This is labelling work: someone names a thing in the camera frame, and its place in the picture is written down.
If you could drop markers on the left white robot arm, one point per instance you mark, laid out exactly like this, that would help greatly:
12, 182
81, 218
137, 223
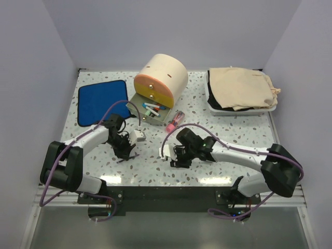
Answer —
64, 161

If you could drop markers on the dark purple pen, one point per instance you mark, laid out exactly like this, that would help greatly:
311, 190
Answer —
131, 157

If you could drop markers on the beige cloth bag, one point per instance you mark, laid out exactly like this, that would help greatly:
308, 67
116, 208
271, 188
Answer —
240, 88

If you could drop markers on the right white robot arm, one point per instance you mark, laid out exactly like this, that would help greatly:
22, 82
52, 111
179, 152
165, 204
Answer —
277, 170

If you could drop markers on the white tray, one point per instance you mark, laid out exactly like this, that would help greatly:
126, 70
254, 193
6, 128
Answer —
241, 112

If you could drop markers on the black orange highlighter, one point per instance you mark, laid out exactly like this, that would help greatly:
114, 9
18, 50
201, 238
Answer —
158, 109

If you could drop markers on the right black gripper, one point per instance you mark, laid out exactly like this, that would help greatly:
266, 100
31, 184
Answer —
179, 163

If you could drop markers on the blue cloth mat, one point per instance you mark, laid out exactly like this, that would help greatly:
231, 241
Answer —
95, 99

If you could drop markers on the beige round drawer cabinet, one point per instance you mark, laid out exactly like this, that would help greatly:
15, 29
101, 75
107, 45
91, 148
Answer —
163, 80

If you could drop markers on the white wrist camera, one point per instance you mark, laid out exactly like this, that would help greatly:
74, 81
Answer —
136, 136
167, 152

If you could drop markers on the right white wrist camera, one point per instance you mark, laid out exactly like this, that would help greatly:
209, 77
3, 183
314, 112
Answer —
167, 152

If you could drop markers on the pink pencil case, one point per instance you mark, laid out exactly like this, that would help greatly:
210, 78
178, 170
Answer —
177, 119

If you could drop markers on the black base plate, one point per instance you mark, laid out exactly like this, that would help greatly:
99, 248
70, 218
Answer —
178, 199

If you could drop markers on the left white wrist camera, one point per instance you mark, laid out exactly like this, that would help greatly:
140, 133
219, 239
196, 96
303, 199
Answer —
136, 136

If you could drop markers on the green pastel highlighter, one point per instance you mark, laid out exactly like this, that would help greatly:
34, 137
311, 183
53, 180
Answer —
152, 111

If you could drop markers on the grey bottom drawer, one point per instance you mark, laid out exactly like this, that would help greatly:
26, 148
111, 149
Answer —
146, 115

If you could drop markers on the black cloth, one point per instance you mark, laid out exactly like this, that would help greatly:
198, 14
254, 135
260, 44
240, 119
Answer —
213, 102

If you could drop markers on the white blue pen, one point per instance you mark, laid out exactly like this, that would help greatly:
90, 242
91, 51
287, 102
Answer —
148, 106
157, 106

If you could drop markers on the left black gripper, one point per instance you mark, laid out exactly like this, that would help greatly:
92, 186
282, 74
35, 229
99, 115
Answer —
124, 154

